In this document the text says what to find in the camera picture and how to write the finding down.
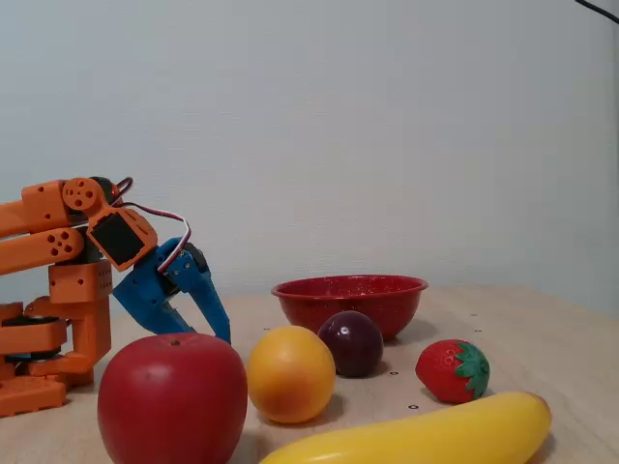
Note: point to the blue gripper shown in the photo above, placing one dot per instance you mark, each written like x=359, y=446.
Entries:
x=145, y=289

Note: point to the orange yellow toy peach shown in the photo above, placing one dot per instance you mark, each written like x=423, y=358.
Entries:
x=290, y=377

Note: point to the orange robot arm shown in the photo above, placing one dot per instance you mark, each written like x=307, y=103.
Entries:
x=38, y=212

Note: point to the orange robot base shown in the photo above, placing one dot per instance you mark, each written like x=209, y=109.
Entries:
x=84, y=328

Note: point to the red speckled enamel bowl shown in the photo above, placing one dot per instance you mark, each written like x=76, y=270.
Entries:
x=309, y=304

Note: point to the red toy apple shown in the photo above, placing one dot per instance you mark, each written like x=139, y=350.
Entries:
x=169, y=401

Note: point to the dark purple toy plum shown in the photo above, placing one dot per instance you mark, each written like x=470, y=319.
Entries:
x=353, y=348

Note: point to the red toy strawberry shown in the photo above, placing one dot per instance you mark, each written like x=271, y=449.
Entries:
x=442, y=369

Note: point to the yellow toy banana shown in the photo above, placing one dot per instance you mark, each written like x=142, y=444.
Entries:
x=425, y=435

